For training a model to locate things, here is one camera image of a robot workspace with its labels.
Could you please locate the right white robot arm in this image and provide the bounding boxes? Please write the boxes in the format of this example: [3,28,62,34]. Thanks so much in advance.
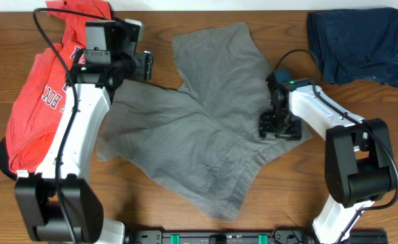
[259,69,398,243]

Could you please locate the red printed t-shirt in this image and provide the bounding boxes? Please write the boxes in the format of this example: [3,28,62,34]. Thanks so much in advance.
[5,0,112,174]

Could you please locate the grey shorts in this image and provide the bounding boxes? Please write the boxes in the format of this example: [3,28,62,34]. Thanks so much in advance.
[96,22,299,221]

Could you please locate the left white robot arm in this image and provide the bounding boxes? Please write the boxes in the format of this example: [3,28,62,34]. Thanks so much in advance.
[14,49,153,243]

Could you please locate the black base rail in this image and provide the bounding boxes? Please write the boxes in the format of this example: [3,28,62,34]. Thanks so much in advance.
[127,230,389,244]

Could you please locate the black garment under t-shirt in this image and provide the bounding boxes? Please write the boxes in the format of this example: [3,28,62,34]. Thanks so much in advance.
[0,138,18,181]

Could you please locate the folded navy garment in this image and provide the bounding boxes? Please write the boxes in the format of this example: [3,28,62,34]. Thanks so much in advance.
[306,7,398,87]

